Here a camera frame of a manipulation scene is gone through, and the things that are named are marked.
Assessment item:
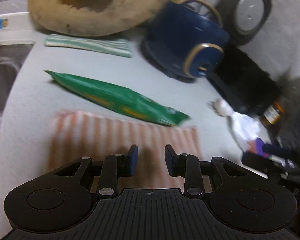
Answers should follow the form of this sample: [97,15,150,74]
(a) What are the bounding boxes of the orange purple plastic cup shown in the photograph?
[247,138,269,158]

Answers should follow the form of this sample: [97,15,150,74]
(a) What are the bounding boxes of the orange white striped cloth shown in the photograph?
[47,111,203,189]

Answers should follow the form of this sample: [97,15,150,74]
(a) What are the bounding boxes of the glass jar orange lid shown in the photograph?
[260,101,285,128]

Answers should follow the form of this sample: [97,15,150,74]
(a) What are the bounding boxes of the white crumpled plastic bag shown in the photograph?
[226,112,260,152]

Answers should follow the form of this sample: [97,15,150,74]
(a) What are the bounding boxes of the green snack bag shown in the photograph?
[46,70,190,126]

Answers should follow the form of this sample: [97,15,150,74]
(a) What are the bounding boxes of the garlic bulb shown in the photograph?
[207,98,234,117]

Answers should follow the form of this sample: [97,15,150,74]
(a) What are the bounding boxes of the green white striped cloth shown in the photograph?
[44,34,132,58]

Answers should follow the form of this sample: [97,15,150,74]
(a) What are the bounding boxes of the navy blue rice cooker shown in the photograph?
[142,0,230,79]

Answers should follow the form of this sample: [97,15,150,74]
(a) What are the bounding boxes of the round wooden chopping board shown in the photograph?
[27,0,167,37]

